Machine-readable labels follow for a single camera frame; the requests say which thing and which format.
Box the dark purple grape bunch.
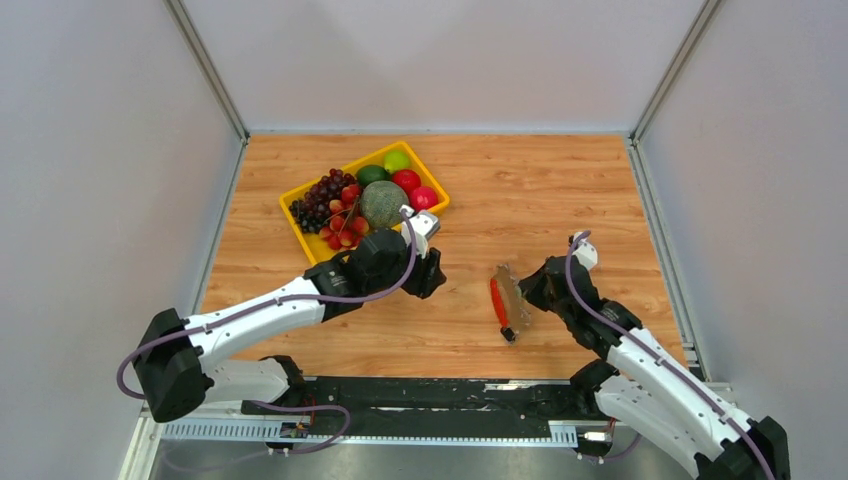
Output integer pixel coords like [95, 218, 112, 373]
[287, 168, 362, 234]

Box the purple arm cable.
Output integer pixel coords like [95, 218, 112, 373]
[564, 231, 776, 480]
[116, 210, 420, 457]

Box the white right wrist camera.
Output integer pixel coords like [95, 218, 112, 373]
[569, 231, 599, 271]

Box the pink red apple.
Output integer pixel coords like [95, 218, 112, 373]
[408, 186, 440, 211]

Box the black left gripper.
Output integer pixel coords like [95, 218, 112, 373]
[366, 236, 448, 300]

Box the yellow plastic fruit tray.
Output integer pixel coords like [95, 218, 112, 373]
[279, 141, 450, 264]

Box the green netted melon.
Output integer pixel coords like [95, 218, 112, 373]
[360, 181, 409, 229]

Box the light green apple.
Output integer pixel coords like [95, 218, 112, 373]
[383, 150, 412, 175]

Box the aluminium front frame rail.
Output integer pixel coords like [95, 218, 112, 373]
[119, 372, 740, 480]

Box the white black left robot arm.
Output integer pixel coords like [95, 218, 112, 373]
[119, 216, 446, 423]

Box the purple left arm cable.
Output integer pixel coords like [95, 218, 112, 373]
[116, 210, 420, 457]

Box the dark green lime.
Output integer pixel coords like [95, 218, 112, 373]
[356, 165, 391, 188]

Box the red cherry bunch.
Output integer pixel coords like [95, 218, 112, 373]
[317, 184, 370, 252]

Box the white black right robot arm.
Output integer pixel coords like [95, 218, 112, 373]
[513, 257, 791, 479]

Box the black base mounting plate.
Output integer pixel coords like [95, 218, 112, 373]
[277, 376, 608, 439]

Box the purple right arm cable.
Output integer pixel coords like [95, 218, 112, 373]
[564, 231, 776, 480]

